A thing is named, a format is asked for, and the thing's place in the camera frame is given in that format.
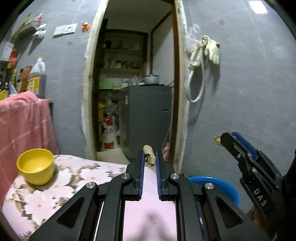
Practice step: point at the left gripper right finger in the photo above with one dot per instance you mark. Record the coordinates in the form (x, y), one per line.
(203, 212)

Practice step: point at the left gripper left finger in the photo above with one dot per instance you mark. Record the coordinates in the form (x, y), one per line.
(96, 212)

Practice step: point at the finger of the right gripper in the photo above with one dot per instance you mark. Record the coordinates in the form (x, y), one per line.
(246, 163)
(250, 148)

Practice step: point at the small brown nut shell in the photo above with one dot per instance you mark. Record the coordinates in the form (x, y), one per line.
(218, 141)

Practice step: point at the brown peel scrap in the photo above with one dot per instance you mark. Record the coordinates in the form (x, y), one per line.
(149, 155)

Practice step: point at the blue plastic bucket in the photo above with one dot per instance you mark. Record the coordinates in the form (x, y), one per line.
(226, 188)

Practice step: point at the red white sack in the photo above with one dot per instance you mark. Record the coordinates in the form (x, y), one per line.
(109, 136)

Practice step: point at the pink floral table cloth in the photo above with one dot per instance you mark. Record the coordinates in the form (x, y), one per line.
(26, 207)

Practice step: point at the yellow bowl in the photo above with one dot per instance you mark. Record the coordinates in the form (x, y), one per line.
(37, 166)

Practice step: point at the grey refrigerator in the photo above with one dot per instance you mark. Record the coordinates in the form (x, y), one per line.
(144, 117)

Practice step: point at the cream rubber gloves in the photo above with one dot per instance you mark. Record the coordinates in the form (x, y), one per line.
(205, 47)

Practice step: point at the pink checked towel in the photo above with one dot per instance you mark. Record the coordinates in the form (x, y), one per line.
(26, 123)

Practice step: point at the metal pot on refrigerator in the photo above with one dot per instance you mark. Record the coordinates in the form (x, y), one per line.
(151, 79)

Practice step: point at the green plastic basin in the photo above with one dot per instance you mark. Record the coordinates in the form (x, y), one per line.
(106, 84)

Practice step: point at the large oil jug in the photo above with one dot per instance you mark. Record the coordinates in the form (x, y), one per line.
(36, 81)

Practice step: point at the dark sauce bottle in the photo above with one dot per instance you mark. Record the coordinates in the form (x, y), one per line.
(4, 87)

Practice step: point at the orange wall hook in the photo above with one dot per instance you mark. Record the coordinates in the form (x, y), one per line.
(85, 26)

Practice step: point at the white wall switch plate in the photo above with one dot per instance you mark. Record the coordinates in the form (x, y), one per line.
(65, 30)

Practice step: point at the wall shelf with packets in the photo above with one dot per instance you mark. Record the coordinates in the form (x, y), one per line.
(30, 25)

